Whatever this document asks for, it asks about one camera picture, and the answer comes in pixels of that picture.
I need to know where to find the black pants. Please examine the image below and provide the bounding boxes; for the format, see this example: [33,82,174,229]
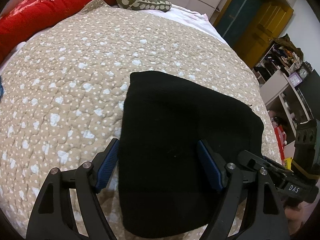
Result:
[118,71,264,238]

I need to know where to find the person right hand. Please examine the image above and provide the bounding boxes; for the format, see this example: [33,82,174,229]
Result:
[284,200,319,236]

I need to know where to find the yellow box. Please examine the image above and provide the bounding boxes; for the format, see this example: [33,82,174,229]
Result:
[283,157,293,170]

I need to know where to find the red printed bag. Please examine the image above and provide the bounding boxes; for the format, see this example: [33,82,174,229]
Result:
[274,125,287,160]

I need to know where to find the purple alarm clock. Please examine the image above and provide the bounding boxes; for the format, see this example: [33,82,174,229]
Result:
[288,72,303,87]

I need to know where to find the cluttered white shelf unit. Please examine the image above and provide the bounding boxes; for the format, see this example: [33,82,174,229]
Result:
[252,35,319,158]

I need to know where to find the beige dotted quilt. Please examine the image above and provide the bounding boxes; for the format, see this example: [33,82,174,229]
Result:
[1,0,280,236]

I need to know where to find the green and yellow door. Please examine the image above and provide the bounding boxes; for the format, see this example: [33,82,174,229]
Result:
[213,0,293,68]

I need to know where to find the red embroidered blanket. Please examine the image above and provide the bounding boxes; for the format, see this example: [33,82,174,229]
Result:
[1,0,117,62]

